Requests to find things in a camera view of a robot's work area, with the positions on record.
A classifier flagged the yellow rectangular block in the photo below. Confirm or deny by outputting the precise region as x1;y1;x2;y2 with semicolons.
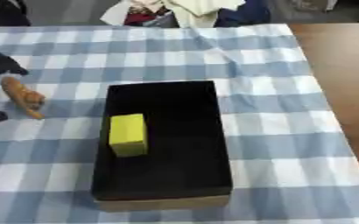
107;113;151;158

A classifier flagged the cardboard box with black inside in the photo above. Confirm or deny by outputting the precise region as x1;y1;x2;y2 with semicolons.
88;80;235;213

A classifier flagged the dark blue cloth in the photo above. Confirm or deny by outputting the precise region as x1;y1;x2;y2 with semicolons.
213;0;271;28

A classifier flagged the white cloth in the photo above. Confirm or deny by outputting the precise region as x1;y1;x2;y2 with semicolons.
98;0;249;29

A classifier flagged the brown toy bread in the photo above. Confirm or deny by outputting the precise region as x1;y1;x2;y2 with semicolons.
0;75;48;120

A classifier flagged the red cloth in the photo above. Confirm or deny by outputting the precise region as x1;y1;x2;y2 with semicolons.
123;4;173;26

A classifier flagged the dark bag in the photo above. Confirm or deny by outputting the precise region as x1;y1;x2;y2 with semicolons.
0;0;32;27

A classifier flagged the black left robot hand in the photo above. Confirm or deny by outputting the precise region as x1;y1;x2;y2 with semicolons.
0;46;32;124

